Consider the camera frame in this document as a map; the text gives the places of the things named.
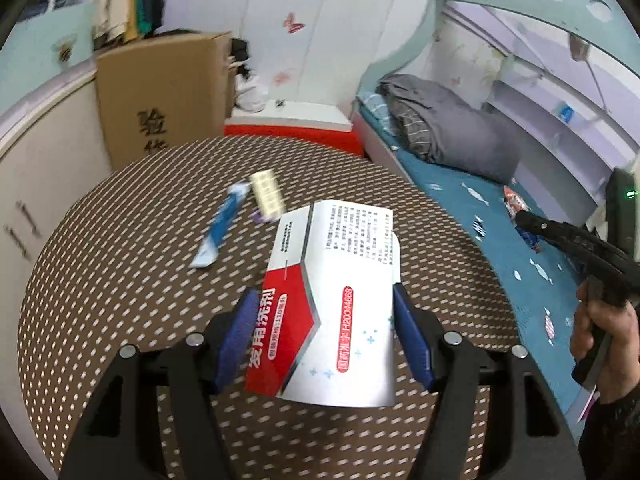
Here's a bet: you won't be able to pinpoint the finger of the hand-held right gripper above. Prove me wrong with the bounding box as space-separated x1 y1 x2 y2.
529 227 613 276
514 209 608 251

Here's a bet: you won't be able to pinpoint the white bed frame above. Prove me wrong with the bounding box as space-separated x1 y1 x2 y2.
350 110 416 186

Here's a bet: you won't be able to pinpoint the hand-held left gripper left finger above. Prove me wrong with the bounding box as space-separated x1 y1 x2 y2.
60 287 262 480

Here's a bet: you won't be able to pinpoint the bee shaped knob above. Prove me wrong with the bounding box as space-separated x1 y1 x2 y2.
54 34 79 64

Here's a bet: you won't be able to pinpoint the blue and white toothpaste tube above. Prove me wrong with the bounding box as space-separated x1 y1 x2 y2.
188 182 251 270

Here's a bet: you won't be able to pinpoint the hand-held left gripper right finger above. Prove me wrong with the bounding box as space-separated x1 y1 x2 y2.
392 283 586 480

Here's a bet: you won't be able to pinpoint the teal quilted bed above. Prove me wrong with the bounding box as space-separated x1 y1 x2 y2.
360 105 603 427

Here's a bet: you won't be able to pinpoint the white wall shelf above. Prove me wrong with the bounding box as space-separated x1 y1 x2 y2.
482 54 622 227

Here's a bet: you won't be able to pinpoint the cream pill blister pack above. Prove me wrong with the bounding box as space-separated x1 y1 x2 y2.
249 170 286 219

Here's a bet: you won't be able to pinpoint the red and white medicine box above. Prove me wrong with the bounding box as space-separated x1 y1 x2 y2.
244 199 405 409

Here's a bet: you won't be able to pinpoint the pale blue plaid pillow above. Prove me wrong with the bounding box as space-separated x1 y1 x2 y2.
357 91 401 137

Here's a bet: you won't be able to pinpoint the dark blue snack packet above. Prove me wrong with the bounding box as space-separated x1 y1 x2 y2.
517 225 546 254

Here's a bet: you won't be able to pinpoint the white low platform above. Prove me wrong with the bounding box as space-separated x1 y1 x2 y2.
224 99 352 129

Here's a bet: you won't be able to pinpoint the cream cabinet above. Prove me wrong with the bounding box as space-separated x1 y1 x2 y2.
0 67 114 463

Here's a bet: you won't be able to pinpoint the pale teal cabinet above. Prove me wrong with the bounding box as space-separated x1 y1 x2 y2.
0 0 99 113

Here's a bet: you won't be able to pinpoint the white clothing pile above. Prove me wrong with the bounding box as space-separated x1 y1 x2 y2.
234 62 267 114

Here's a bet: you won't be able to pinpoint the red snack packet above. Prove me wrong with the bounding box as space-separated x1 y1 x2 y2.
502 185 531 221

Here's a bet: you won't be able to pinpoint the metal cabinet handle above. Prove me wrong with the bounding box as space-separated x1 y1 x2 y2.
3 224 29 261
14 200 42 237

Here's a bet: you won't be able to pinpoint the person's right forearm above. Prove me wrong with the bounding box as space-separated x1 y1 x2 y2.
577 384 640 480

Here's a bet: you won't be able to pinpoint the hanging clothes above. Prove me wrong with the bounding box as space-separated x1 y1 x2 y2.
92 0 166 52

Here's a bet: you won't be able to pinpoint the grey folded duvet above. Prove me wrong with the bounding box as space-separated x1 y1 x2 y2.
377 73 521 184

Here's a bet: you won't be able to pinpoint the round table with dotted cloth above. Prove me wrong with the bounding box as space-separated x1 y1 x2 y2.
17 135 519 480

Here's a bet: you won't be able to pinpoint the person's right hand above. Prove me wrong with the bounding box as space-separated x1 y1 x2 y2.
570 278 640 406

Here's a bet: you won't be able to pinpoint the large cardboard box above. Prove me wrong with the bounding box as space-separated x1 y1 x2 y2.
94 30 236 171

